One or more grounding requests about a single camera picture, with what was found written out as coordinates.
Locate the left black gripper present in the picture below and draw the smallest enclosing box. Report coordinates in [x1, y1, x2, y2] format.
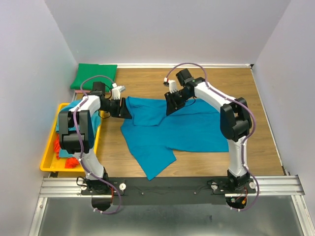
[99, 96, 133, 119]

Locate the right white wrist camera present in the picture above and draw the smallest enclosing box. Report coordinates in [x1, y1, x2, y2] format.
[168, 80, 178, 93]

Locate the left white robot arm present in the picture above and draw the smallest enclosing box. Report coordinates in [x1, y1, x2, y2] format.
[58, 82, 132, 195]

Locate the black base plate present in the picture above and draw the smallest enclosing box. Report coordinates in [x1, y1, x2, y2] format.
[79, 177, 256, 210]

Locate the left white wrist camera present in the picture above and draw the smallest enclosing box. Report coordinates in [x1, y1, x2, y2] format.
[111, 83, 126, 100]

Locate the yellow plastic bin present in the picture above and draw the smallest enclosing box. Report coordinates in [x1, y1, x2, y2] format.
[40, 102, 103, 172]

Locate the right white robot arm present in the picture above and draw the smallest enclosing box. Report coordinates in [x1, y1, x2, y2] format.
[163, 69, 252, 193]

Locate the teal t shirt in bin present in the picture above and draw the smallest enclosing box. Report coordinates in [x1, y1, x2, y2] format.
[55, 103, 102, 159]

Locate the folded green t shirt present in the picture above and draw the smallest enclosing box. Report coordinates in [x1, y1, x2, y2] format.
[70, 63, 118, 90]

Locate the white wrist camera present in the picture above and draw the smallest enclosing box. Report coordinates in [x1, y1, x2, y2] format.
[168, 80, 178, 93]
[111, 83, 126, 100]

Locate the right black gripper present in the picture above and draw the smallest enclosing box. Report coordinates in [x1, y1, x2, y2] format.
[164, 89, 191, 116]

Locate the blue t shirt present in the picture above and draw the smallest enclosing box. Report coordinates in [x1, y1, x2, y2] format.
[121, 97, 229, 180]

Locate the orange t shirt in bin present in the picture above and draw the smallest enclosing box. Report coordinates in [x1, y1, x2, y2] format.
[54, 135, 79, 169]

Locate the aluminium frame rail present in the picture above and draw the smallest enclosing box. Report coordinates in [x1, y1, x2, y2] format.
[30, 175, 315, 236]

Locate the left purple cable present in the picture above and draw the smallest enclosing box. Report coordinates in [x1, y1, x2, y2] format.
[73, 76, 123, 215]

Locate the folded pink t shirt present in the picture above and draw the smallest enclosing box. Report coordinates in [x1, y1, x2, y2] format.
[74, 89, 86, 93]

